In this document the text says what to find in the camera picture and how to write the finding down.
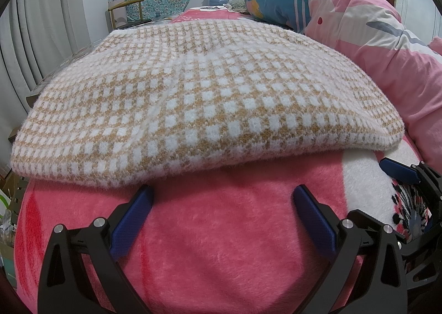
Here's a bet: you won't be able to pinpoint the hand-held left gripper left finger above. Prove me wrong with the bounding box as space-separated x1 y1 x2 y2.
37 184 154 314

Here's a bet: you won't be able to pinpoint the tan white checked knit cardigan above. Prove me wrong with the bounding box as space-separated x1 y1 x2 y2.
10 20 405 188

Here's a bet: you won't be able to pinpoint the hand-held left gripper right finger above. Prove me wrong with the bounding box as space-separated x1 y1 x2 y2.
293 184 410 314

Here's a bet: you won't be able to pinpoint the pink fleece blanket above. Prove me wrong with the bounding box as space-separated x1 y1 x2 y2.
14 6 432 314

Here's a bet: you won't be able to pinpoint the grey curtain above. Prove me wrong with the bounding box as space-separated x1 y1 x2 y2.
0 0 90 169

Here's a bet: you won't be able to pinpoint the pink white quilt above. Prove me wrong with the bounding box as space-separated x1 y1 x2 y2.
306 0 442 169

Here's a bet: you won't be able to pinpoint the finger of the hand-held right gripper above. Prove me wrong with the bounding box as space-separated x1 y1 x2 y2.
379 157 442 204
349 210 442 292

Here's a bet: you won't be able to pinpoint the wooden chair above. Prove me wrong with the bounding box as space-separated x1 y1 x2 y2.
105 0 152 33

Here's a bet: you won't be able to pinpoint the grey-green crumpled cloth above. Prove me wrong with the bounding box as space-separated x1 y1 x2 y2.
226 0 249 13

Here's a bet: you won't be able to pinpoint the blue patterned pillow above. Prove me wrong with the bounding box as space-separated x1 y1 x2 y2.
245 0 320 33

